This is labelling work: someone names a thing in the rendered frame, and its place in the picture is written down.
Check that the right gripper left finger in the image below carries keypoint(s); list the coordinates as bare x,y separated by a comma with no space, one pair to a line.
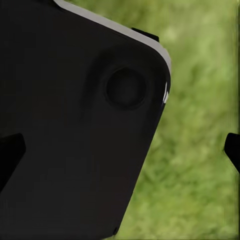
12,150

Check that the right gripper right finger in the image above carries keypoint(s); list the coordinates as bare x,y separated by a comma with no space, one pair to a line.
232,149

